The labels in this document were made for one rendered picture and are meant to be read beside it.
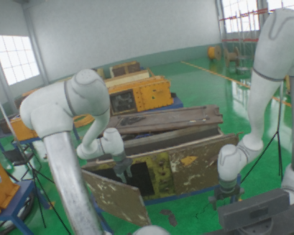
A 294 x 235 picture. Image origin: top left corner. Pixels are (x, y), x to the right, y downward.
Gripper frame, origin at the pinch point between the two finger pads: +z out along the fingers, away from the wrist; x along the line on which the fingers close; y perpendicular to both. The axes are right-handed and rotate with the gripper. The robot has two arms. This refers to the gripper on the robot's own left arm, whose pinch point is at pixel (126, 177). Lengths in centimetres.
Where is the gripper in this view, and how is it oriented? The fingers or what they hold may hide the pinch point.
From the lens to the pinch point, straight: 130.7
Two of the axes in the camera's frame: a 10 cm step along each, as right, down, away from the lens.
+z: 1.9, 9.0, 4.0
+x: -4.7, 4.4, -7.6
